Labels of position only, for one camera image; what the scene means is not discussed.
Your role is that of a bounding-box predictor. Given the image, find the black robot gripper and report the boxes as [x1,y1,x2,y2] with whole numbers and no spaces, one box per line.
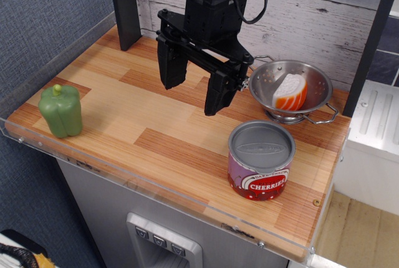
[157,0,254,116]

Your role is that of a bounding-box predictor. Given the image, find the white and orange toy container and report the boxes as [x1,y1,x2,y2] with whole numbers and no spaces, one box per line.
[272,74,308,111]

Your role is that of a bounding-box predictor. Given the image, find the steel colander bowl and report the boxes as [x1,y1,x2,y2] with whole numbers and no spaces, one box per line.
[248,56,339,125]

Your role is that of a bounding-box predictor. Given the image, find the cherries tin can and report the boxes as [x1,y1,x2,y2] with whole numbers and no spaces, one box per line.
[228,120,296,201]

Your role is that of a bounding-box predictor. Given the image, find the green toy bell pepper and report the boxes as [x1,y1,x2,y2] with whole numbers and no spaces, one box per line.
[38,84,83,138]

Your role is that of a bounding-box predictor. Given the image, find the grey toy fridge cabinet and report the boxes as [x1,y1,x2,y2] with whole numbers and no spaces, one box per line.
[58,160,289,267]

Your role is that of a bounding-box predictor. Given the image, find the silver water dispenser panel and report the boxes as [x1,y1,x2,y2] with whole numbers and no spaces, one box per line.
[126,213,203,267]

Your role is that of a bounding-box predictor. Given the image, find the white toy appliance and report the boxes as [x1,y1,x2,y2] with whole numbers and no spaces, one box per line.
[333,80,398,214]

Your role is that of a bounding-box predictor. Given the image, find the black and yellow object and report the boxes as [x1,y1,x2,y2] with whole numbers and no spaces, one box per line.
[1,229,57,268]

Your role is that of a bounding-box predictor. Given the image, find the dark vertical post left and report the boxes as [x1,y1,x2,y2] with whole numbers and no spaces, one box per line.
[113,0,142,51]

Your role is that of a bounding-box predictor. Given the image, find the dark vertical post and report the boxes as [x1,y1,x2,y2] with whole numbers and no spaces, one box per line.
[113,0,142,51]
[342,0,394,117]

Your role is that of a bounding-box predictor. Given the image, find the dark vertical post right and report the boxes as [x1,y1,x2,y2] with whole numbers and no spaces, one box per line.
[342,0,394,117]

